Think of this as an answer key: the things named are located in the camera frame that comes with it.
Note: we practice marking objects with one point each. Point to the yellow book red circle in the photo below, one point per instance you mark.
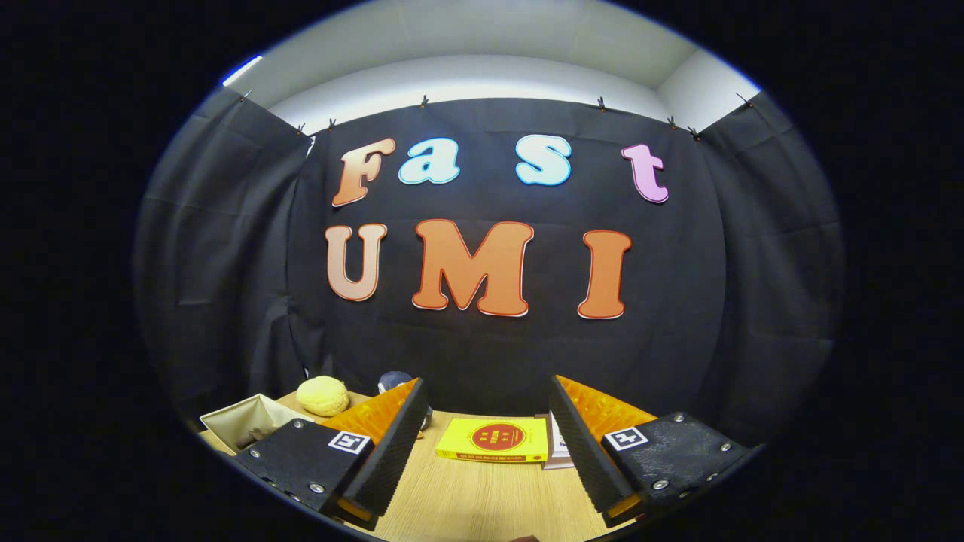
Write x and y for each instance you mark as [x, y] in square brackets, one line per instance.
[493, 439]

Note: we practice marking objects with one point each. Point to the penguin plush toy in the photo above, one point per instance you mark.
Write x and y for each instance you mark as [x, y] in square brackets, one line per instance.
[393, 381]

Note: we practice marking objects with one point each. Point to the row of small black clips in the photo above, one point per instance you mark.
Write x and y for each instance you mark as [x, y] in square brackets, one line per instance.
[424, 101]

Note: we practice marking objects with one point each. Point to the beige fabric storage box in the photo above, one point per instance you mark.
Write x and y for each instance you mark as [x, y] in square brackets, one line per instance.
[226, 421]

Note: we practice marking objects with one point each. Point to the yellow round plush ball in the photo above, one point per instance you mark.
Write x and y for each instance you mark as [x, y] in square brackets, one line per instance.
[322, 396]

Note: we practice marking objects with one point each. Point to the white book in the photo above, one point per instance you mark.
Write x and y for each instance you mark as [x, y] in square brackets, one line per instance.
[559, 444]
[557, 464]

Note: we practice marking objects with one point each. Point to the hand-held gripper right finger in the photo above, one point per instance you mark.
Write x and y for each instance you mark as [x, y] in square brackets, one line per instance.
[584, 452]

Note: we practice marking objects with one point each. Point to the ceiling light panel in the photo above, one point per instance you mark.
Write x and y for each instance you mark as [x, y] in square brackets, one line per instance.
[241, 71]

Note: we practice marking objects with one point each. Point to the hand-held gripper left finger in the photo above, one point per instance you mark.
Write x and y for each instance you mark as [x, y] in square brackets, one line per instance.
[392, 459]

